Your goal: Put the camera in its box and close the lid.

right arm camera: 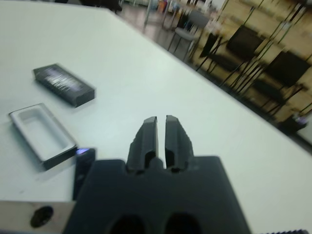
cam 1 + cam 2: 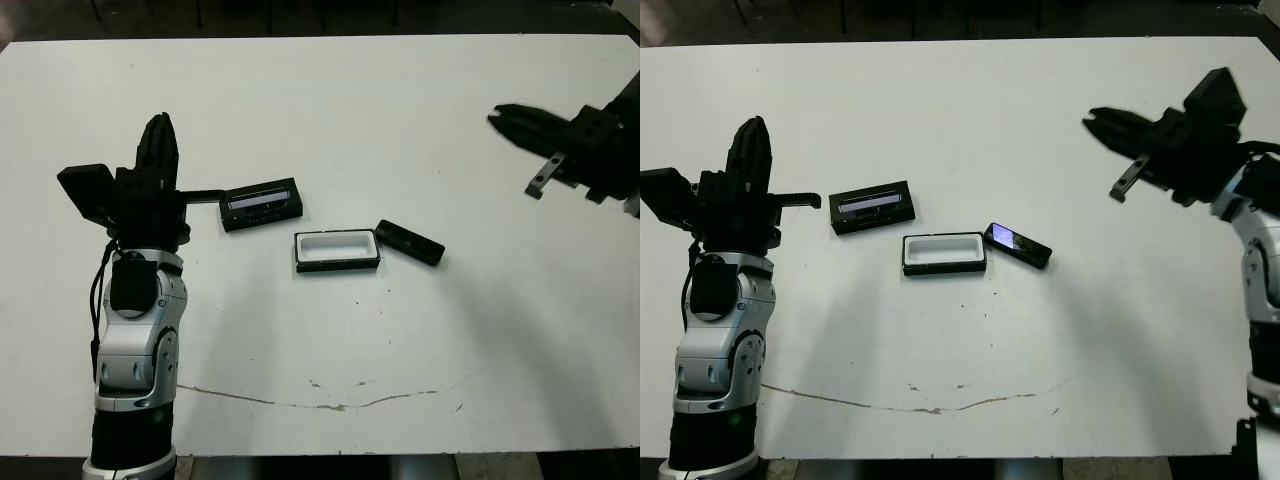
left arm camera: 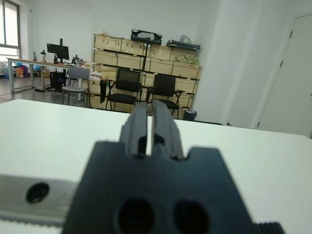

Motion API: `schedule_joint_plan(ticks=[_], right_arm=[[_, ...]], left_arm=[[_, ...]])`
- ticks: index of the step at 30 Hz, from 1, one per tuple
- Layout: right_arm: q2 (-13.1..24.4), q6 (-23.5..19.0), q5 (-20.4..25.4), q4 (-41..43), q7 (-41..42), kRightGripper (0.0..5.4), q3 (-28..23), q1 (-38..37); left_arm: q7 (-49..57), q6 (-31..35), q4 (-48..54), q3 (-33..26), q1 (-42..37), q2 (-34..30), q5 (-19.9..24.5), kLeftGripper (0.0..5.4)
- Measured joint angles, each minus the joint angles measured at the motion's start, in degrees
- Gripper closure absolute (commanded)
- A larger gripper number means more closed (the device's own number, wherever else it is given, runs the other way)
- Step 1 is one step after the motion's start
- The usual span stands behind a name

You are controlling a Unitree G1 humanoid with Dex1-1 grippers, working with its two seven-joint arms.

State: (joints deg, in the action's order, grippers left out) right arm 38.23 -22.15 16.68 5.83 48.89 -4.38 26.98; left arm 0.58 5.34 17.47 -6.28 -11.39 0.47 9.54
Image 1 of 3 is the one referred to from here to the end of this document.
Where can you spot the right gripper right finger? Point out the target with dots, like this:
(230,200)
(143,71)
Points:
(176,143)

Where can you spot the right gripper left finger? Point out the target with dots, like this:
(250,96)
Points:
(146,146)

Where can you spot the black box lid with window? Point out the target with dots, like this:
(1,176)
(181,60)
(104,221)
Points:
(63,84)

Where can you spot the black box base white insert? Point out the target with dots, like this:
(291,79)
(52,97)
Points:
(41,134)

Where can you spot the grey plastic chair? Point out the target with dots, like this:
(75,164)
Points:
(187,34)

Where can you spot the black trash bin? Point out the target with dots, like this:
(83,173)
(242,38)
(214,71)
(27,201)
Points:
(291,125)

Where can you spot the black mesh chair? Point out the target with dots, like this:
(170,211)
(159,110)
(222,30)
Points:
(290,65)
(243,41)

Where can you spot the wooden desk with white legs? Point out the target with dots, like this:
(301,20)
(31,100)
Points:
(147,12)

